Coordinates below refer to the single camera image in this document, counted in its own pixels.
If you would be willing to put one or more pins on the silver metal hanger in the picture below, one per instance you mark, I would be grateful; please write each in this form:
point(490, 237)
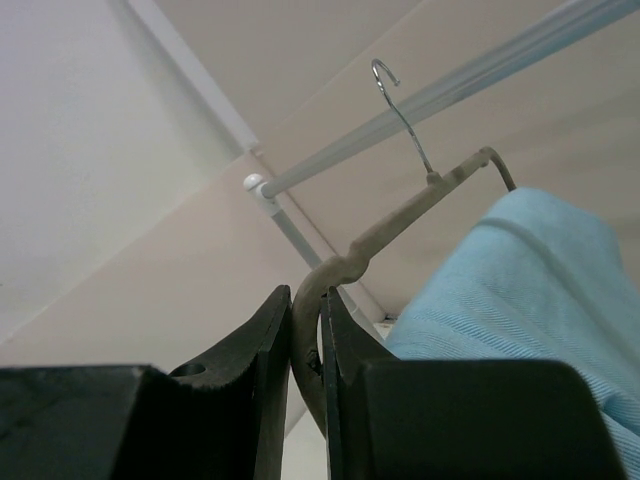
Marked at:
point(341, 270)

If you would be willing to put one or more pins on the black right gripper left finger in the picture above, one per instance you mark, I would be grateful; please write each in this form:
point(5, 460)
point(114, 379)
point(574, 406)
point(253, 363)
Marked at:
point(220, 415)

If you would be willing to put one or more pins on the silver and white clothes rack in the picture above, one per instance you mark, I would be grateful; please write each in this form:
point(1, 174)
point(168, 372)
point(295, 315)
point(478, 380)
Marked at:
point(562, 27)

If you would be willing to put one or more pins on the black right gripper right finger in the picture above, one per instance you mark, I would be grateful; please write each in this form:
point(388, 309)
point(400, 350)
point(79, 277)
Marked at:
point(454, 419)

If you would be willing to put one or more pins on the light blue trousers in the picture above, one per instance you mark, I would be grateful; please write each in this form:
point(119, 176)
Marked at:
point(537, 278)

